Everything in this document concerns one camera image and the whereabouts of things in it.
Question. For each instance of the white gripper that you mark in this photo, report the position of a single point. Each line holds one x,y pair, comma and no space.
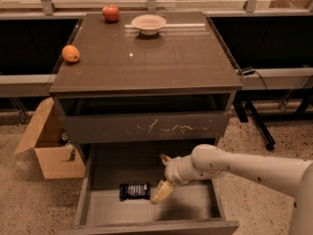
171,171

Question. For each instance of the dark blue rxbar wrapper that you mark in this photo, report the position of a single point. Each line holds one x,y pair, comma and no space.
134,191

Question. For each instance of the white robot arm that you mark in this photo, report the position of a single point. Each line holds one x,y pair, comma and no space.
293,177

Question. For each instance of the open middle drawer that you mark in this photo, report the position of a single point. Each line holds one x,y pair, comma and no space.
194,209

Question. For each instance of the grey drawer cabinet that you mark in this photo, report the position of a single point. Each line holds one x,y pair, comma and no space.
181,69

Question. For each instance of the scratched top drawer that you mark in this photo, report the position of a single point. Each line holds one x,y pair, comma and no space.
144,127

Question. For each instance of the black wheeled stand leg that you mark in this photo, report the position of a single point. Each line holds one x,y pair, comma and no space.
241,109

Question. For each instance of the open cardboard box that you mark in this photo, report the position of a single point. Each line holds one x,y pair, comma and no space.
44,135

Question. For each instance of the white bowl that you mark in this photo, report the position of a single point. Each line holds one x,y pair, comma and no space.
149,24

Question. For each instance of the orange fruit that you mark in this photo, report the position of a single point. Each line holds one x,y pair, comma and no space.
71,54

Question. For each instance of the red apple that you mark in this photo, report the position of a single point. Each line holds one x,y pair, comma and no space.
110,13

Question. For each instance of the metal window railing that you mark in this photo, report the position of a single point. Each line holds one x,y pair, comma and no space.
146,9

